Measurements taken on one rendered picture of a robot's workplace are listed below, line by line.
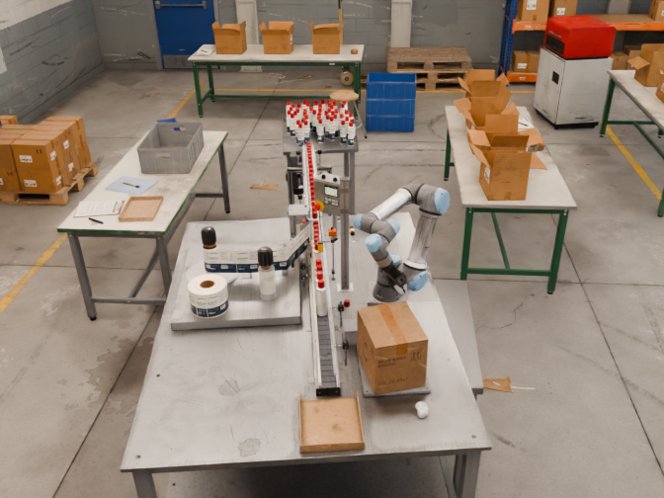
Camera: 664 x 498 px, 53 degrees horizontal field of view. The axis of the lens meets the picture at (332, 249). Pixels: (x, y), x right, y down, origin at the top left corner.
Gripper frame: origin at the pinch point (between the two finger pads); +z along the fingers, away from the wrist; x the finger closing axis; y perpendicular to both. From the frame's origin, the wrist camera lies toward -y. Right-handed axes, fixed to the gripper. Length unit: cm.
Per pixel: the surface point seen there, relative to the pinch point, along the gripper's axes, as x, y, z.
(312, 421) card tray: 71, -26, 0
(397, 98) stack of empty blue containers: -229, 449, 143
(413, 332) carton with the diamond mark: 12.8, -27.7, -3.2
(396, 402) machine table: 37, -33, 18
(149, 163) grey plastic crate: 54, 276, -32
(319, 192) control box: -4, 63, -37
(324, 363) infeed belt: 50, 0, 2
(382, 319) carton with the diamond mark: 18.5, -13.4, -7.6
